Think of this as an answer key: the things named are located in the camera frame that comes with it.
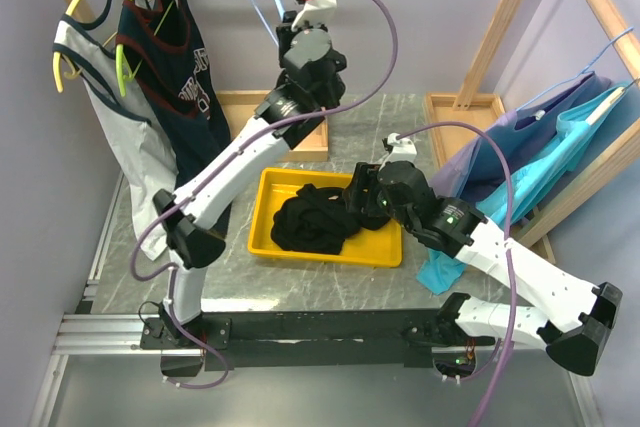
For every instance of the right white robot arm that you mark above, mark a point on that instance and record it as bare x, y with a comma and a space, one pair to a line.
568, 318

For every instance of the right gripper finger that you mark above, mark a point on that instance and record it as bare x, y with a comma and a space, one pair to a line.
375, 216
357, 194

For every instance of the white tank top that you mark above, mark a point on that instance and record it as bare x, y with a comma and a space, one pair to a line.
135, 136

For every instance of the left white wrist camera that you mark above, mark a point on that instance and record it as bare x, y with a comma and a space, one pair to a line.
317, 2

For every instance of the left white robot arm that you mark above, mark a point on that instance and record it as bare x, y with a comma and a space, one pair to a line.
190, 214

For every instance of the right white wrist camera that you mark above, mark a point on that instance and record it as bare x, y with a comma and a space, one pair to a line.
398, 149

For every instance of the cyan shirt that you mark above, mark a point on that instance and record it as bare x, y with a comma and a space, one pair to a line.
533, 181

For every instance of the purple blue shirt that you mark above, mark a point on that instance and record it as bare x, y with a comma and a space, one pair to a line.
475, 171

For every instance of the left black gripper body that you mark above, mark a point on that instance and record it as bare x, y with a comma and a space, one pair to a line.
339, 89

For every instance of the yellow plastic tray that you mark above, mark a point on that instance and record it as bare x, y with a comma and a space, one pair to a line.
381, 248

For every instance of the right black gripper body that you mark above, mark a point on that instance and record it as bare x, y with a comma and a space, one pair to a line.
409, 220

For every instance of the navy jersey tank top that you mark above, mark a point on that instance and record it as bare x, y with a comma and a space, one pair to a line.
180, 93

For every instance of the left wooden clothes rack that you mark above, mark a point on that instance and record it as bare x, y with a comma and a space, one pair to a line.
310, 142

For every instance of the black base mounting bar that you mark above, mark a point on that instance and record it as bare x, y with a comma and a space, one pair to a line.
330, 338

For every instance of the black tank top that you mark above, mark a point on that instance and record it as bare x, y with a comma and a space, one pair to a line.
316, 220

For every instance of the wooden hanger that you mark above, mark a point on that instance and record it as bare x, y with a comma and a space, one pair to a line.
604, 106

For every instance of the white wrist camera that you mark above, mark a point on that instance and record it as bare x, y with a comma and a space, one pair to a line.
398, 149
317, 2

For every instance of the blue wire hanger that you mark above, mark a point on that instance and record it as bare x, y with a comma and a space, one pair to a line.
587, 69

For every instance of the green hanger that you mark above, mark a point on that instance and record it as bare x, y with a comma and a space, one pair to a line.
141, 38

